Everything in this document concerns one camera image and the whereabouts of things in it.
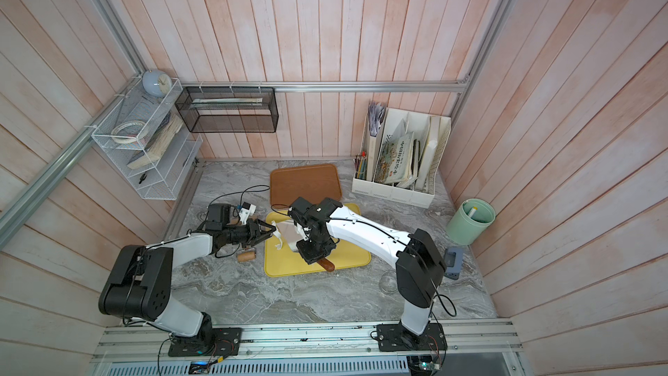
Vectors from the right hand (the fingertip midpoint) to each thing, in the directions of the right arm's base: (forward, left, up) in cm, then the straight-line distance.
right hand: (310, 259), depth 79 cm
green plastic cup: (+13, -52, +4) cm, 54 cm away
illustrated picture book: (+38, -30, +6) cm, 49 cm away
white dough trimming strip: (+10, +12, -2) cm, 16 cm away
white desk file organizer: (+40, -42, +15) cm, 60 cm away
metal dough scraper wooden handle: (+9, +7, -3) cm, 12 cm away
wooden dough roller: (+4, +23, -8) cm, 25 cm away
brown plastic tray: (+39, +3, -10) cm, 40 cm away
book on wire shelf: (+27, +48, +24) cm, 60 cm away
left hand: (+10, +14, -3) cm, 17 cm away
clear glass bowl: (-3, -26, -11) cm, 28 cm away
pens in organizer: (+36, -17, +6) cm, 40 cm away
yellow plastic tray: (+3, +12, -9) cm, 15 cm away
